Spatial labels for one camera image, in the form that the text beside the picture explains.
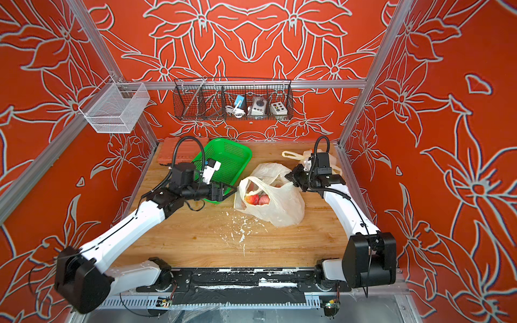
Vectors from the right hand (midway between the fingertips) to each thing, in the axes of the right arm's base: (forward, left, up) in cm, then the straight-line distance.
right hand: (280, 173), depth 81 cm
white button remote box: (+32, 0, +9) cm, 34 cm away
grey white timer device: (+30, +9, +12) cm, 34 cm away
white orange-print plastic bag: (-11, -2, -7) cm, 13 cm away
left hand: (-9, +19, +3) cm, 21 cm away
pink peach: (-4, +7, -14) cm, 16 cm away
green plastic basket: (+24, +24, -17) cm, 38 cm away
